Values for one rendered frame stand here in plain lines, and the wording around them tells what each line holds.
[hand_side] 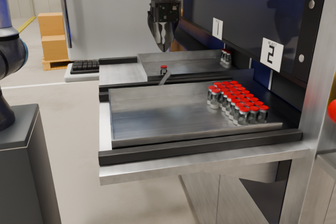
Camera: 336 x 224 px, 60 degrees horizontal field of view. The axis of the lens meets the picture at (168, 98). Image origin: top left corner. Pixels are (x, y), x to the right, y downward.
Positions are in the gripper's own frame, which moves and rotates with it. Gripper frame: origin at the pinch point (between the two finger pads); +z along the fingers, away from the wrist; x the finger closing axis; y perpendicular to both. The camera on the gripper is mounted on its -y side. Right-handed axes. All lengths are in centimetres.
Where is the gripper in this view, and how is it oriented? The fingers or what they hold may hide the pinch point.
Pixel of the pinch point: (163, 47)
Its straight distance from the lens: 89.2
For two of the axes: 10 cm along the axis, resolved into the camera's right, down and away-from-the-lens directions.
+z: 0.1, 9.2, 4.0
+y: 2.1, 3.9, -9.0
